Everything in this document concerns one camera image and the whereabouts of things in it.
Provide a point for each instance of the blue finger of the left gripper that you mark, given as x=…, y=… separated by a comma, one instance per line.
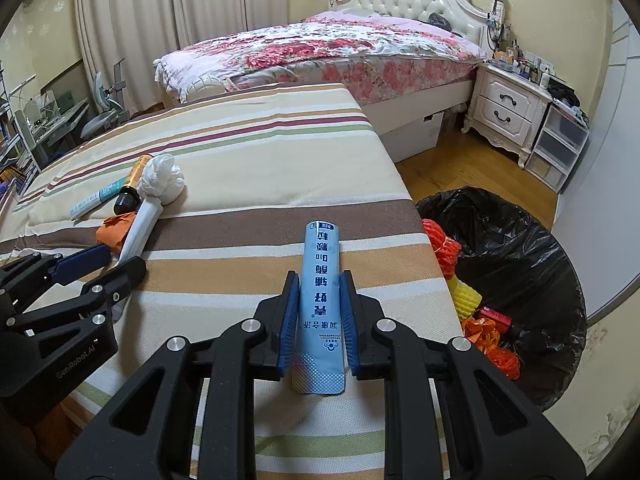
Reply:
x=72, y=268

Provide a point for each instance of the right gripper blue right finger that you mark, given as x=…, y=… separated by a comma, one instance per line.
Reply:
x=348, y=309

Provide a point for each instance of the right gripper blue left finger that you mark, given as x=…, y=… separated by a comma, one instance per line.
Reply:
x=288, y=321

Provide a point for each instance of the light blue tube package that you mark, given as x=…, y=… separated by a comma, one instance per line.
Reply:
x=318, y=358

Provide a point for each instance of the orange paper wrapper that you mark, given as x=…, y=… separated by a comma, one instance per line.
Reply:
x=114, y=230

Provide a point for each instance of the white teal long box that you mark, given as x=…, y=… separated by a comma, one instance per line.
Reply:
x=96, y=199

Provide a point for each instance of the orange label dark bottle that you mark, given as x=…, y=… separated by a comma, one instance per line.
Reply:
x=128, y=198

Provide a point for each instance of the white grey tube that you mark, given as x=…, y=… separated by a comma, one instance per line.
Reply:
x=141, y=229

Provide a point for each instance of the red honeycomb foam net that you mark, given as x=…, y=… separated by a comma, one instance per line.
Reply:
x=446, y=249

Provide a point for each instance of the white plastic bag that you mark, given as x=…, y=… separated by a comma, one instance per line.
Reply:
x=162, y=178

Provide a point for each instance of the orange plastic bag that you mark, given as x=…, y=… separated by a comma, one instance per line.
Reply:
x=483, y=334

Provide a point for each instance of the black-bagged trash bin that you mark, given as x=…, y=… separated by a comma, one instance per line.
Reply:
x=521, y=271

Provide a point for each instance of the bookshelf with books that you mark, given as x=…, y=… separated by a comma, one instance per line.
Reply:
x=18, y=163

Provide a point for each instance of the grey study desk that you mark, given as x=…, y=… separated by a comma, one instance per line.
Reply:
x=40, y=123

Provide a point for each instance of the grey office chair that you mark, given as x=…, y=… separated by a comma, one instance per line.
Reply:
x=110, y=102

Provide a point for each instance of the striped bed sheet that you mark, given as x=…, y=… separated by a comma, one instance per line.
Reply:
x=259, y=166

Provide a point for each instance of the white under-bed storage box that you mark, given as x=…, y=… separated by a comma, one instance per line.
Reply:
x=414, y=138

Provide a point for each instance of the beige curtains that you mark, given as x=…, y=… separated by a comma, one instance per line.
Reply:
x=135, y=33

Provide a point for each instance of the white two-drawer nightstand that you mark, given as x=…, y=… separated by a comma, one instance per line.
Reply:
x=507, y=110

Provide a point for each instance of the floral pink quilt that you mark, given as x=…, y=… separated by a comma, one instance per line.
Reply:
x=376, y=58

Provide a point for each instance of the clear plastic drawer unit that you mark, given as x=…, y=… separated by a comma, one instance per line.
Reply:
x=561, y=138

